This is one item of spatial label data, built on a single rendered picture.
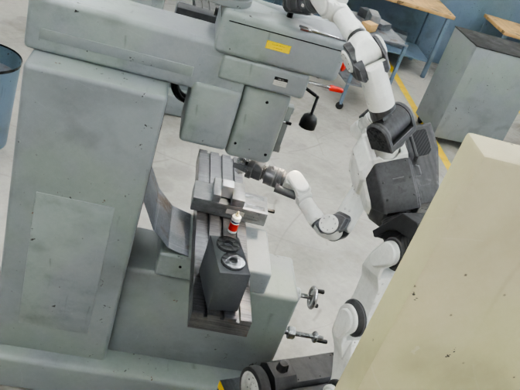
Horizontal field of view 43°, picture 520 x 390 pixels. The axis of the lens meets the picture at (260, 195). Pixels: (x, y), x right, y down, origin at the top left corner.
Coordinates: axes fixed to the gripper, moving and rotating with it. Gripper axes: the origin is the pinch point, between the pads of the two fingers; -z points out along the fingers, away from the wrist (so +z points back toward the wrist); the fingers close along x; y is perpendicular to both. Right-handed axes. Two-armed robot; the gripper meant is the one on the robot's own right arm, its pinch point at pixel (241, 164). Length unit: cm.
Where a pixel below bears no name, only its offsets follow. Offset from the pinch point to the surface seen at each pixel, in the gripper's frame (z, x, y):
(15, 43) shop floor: -271, -279, 120
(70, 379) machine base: -39, 44, 111
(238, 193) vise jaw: 0.8, -13.7, 22.4
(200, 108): -18.5, 19.0, -26.1
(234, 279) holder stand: 17, 51, 18
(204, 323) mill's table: 12, 56, 38
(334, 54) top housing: 21, 7, -60
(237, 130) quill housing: -4.0, 11.9, -19.7
